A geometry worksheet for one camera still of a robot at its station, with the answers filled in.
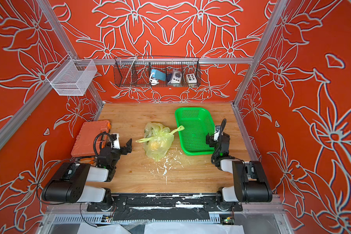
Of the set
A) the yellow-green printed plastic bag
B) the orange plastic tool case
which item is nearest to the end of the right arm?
the yellow-green printed plastic bag

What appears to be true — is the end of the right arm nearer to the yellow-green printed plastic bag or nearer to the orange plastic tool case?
the yellow-green printed plastic bag

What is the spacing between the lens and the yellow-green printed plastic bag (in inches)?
32.2
